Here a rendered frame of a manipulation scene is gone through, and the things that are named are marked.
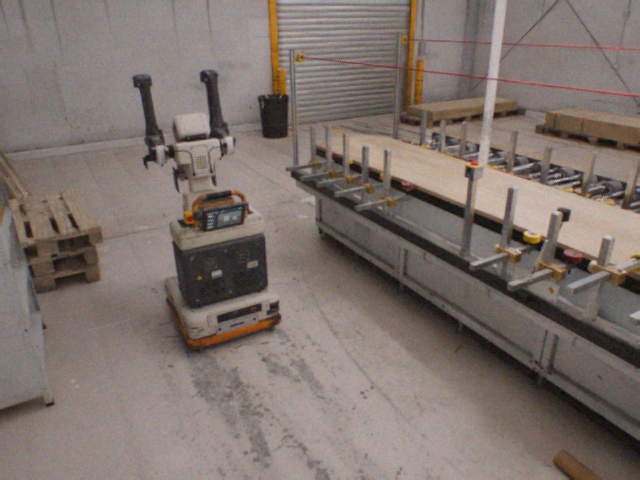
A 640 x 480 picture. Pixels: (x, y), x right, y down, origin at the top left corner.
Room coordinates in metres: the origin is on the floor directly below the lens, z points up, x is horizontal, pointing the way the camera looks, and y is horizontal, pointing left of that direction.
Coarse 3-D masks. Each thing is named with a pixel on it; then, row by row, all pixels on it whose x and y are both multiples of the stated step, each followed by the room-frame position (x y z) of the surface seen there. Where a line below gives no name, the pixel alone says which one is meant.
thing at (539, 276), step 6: (564, 264) 2.04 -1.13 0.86; (570, 264) 2.04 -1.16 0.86; (546, 270) 1.98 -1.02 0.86; (552, 270) 1.98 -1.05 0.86; (534, 276) 1.92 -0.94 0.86; (540, 276) 1.93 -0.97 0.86; (546, 276) 1.95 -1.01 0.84; (510, 282) 1.88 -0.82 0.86; (516, 282) 1.87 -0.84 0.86; (522, 282) 1.87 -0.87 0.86; (528, 282) 1.89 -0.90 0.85; (534, 282) 1.91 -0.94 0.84; (510, 288) 1.85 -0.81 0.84; (516, 288) 1.86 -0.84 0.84
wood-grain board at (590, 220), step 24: (336, 144) 4.34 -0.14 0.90; (360, 144) 4.32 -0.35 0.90; (384, 144) 4.31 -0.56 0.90; (408, 144) 4.30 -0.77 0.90; (408, 168) 3.54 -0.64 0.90; (432, 168) 3.53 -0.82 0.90; (456, 168) 3.52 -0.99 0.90; (432, 192) 3.01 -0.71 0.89; (456, 192) 2.98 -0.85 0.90; (480, 192) 2.97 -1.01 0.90; (504, 192) 2.96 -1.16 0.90; (528, 192) 2.96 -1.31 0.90; (552, 192) 2.95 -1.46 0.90; (528, 216) 2.55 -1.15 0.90; (576, 216) 2.54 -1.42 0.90; (600, 216) 2.53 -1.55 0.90; (624, 216) 2.53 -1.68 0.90; (576, 240) 2.22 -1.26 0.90; (600, 240) 2.21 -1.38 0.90; (624, 240) 2.21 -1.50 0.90
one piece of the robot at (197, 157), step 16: (176, 144) 2.99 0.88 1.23; (192, 144) 3.01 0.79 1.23; (208, 144) 3.06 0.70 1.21; (176, 160) 3.00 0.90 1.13; (192, 160) 2.99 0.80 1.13; (208, 160) 3.04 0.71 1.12; (192, 176) 2.98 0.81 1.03; (208, 176) 3.09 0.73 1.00; (192, 192) 3.03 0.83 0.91; (208, 192) 3.09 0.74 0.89
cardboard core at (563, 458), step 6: (564, 450) 1.67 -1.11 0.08; (558, 456) 1.64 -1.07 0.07; (564, 456) 1.63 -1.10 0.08; (570, 456) 1.63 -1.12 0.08; (558, 462) 1.62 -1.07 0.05; (564, 462) 1.61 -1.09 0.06; (570, 462) 1.60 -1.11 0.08; (576, 462) 1.59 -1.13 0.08; (564, 468) 1.60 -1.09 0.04; (570, 468) 1.58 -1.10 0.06; (576, 468) 1.57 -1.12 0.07; (582, 468) 1.56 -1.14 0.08; (570, 474) 1.57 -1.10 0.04; (576, 474) 1.55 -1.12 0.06; (582, 474) 1.54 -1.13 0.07; (588, 474) 1.53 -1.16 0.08; (594, 474) 1.53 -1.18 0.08
